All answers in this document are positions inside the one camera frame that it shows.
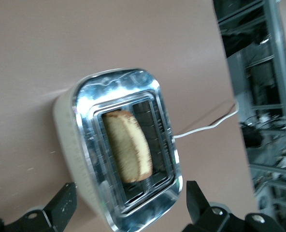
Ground aluminium frame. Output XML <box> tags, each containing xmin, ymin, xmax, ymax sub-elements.
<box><xmin>213</xmin><ymin>0</ymin><xmax>286</xmax><ymax>232</ymax></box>

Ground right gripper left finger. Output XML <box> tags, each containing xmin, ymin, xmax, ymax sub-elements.
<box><xmin>5</xmin><ymin>182</ymin><xmax>78</xmax><ymax>232</ymax></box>

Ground cream and chrome toaster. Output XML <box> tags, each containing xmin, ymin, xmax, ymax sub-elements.
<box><xmin>52</xmin><ymin>67</ymin><xmax>184</xmax><ymax>232</ymax></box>

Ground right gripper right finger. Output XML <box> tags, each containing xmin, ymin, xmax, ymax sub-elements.
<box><xmin>181</xmin><ymin>180</ymin><xmax>233</xmax><ymax>232</ymax></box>

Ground brown bread slice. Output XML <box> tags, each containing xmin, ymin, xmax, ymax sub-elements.
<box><xmin>101</xmin><ymin>110</ymin><xmax>155</xmax><ymax>183</ymax></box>

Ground white toaster power cable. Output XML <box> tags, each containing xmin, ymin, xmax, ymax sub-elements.
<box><xmin>172</xmin><ymin>98</ymin><xmax>239</xmax><ymax>141</ymax></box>

